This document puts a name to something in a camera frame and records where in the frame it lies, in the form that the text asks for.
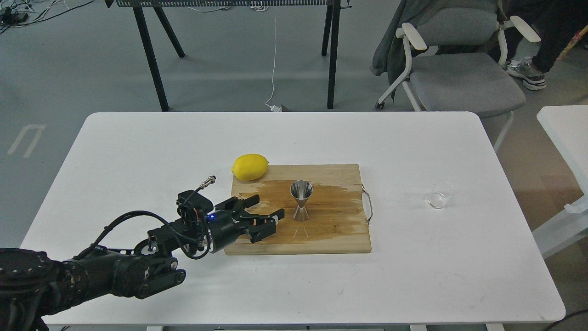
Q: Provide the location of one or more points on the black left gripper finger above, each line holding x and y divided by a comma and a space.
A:
262, 226
235, 204

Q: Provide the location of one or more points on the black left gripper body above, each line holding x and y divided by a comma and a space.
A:
224, 229

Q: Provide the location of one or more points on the steel double jigger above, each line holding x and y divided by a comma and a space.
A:
301, 190

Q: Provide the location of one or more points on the small clear glass cup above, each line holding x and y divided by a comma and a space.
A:
440, 195

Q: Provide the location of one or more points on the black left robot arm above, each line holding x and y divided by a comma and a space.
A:
33, 285

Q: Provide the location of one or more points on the yellow lemon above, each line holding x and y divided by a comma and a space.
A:
249, 167

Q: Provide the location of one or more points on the wooden cutting board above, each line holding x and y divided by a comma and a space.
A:
337, 221

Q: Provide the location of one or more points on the grey office chair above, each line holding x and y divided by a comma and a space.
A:
449, 55

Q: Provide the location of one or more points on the colourful broom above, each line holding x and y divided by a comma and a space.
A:
576, 38

